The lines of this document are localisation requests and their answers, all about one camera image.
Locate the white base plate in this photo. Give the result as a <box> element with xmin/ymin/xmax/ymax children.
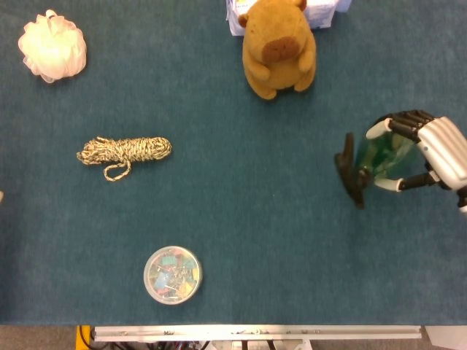
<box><xmin>425</xmin><ymin>325</ymin><xmax>467</xmax><ymax>350</ymax></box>

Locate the white mesh bath sponge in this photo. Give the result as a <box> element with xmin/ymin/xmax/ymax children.
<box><xmin>18</xmin><ymin>9</ymin><xmax>88</xmax><ymax>85</ymax></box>

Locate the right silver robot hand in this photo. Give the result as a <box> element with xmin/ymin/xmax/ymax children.
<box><xmin>365</xmin><ymin>109</ymin><xmax>467</xmax><ymax>214</ymax></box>

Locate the aluminium frame rail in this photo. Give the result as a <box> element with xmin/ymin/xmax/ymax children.
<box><xmin>90</xmin><ymin>324</ymin><xmax>428</xmax><ymax>343</ymax></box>

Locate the yellow frame part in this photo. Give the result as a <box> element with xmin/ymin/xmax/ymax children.
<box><xmin>75</xmin><ymin>324</ymin><xmax>94</xmax><ymax>350</ymax></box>

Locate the round clear box of clips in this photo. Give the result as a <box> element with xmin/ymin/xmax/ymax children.
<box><xmin>142</xmin><ymin>245</ymin><xmax>204</xmax><ymax>306</ymax></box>

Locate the green spray bottle black trigger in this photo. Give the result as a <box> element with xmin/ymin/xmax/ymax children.
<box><xmin>333</xmin><ymin>131</ymin><xmax>420</xmax><ymax>210</ymax></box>

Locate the speckled coiled rope bundle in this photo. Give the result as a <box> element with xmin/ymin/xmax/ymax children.
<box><xmin>76</xmin><ymin>136</ymin><xmax>173</xmax><ymax>182</ymax></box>

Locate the white blue tissue package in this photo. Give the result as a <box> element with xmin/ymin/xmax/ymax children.
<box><xmin>225</xmin><ymin>0</ymin><xmax>354</xmax><ymax>36</ymax></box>

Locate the black cable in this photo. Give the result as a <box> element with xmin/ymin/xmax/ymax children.
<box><xmin>78</xmin><ymin>325</ymin><xmax>96</xmax><ymax>350</ymax></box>

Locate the brown capybara plush toy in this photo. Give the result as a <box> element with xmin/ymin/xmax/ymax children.
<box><xmin>238</xmin><ymin>0</ymin><xmax>317</xmax><ymax>101</ymax></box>

